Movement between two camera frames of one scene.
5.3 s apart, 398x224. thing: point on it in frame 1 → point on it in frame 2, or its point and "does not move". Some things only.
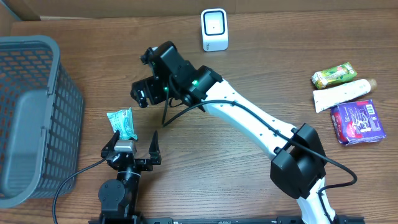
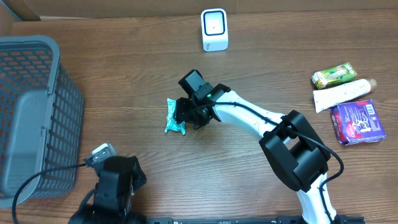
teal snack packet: (123, 121) → (171, 124)
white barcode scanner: (214, 29) does not move
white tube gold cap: (327, 98) does not move
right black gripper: (140, 94) → (181, 110)
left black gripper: (144, 163) → (137, 174)
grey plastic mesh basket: (41, 121) does not move
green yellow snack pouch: (343, 72) does not move
